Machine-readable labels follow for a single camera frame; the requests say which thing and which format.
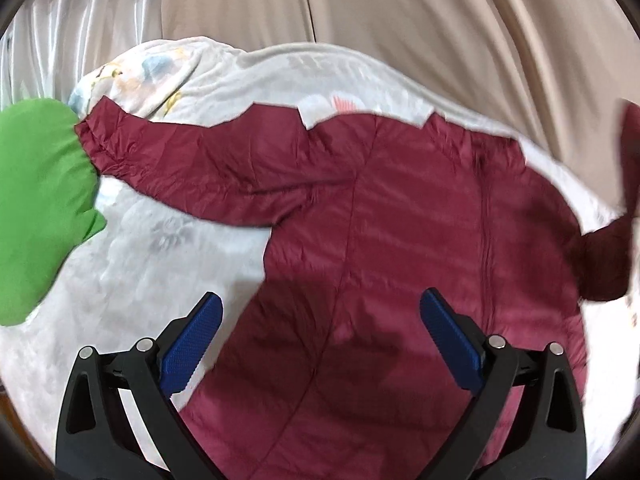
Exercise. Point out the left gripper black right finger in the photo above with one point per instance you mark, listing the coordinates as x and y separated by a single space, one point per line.
547 439

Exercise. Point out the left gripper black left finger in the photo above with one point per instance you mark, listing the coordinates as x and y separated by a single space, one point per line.
95 439

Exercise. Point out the maroon puffer jacket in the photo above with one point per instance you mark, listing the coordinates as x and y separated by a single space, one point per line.
329 372

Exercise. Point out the white floral bed blanket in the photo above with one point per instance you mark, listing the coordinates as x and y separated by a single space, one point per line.
151 261

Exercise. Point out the green pillow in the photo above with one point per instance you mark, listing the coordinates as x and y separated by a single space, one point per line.
48 201

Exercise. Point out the beige curtain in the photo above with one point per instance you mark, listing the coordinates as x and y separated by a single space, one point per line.
557 71

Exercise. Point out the white satin curtain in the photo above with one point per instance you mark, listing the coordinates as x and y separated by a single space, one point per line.
50 44

